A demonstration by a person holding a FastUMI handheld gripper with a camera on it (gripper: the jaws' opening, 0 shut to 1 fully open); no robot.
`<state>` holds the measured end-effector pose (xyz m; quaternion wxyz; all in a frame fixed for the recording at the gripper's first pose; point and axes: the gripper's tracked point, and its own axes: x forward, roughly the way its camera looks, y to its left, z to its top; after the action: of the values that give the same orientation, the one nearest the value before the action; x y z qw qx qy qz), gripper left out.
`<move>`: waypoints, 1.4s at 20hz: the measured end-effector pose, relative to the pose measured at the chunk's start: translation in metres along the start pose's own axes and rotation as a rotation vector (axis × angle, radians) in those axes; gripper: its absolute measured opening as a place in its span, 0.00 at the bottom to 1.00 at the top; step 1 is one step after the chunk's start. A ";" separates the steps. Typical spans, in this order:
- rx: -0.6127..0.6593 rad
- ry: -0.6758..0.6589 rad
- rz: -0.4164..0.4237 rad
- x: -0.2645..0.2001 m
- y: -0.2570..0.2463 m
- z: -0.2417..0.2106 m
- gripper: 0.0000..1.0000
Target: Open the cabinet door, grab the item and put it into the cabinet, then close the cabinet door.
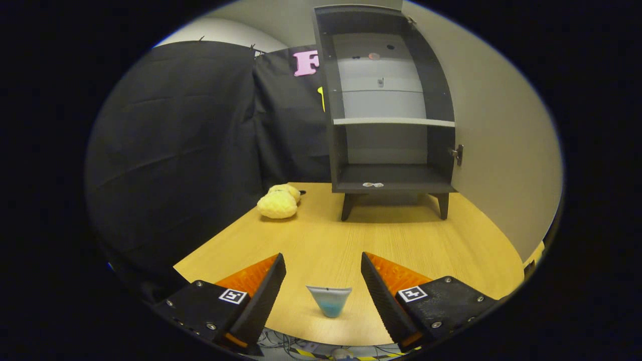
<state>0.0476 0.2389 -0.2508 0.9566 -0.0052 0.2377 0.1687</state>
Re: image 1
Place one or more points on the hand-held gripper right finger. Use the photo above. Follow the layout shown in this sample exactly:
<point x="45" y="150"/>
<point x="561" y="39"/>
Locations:
<point x="387" y="306"/>

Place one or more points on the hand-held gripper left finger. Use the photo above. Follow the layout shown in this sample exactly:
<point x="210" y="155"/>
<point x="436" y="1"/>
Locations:
<point x="263" y="301"/>

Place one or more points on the blue and white tube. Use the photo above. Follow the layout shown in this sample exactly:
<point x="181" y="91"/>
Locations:
<point x="330" y="303"/>

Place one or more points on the beige cabinet door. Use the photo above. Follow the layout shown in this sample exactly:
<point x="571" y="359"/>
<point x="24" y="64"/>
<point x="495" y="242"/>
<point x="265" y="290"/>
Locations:
<point x="501" y="150"/>

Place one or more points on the yellow black striped tape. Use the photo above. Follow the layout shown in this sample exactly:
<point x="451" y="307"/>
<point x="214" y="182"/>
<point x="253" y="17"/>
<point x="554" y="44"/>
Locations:
<point x="306" y="353"/>

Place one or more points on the yellow plush toy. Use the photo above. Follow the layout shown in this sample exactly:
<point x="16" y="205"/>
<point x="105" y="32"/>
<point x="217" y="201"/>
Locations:
<point x="277" y="205"/>

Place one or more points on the dark grey cabinet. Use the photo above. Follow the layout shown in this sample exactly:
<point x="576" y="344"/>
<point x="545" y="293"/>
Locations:
<point x="381" y="175"/>

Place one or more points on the black backdrop cloth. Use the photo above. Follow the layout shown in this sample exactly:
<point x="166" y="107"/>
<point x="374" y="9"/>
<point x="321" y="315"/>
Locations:
<point x="175" y="150"/>

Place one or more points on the grey cabinet shelf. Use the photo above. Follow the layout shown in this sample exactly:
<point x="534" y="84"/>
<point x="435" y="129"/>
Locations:
<point x="391" y="122"/>

